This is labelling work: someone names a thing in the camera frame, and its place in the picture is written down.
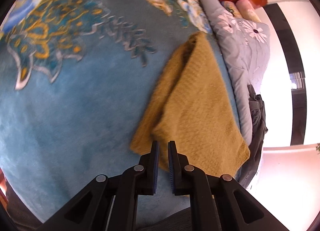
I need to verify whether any yellow floral pillow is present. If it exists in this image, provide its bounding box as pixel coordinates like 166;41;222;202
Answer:
221;1;242;18

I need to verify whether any pink floral pillow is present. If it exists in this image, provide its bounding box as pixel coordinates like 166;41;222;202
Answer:
235;0;261;22

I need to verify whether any white glossy wardrobe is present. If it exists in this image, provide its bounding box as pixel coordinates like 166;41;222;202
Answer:
256;0;319;147

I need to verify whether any dark grey garment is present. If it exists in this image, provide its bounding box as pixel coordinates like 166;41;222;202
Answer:
238;85;268;189

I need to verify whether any mustard yellow knit sweater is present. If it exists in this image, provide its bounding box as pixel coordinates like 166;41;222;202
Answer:
130;32;250;176

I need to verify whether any light blue floral duvet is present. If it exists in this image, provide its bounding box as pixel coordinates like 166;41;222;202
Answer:
201;0;270;145

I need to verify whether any teal floral bed blanket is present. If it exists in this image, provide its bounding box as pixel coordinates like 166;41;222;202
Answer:
1;0;236;222

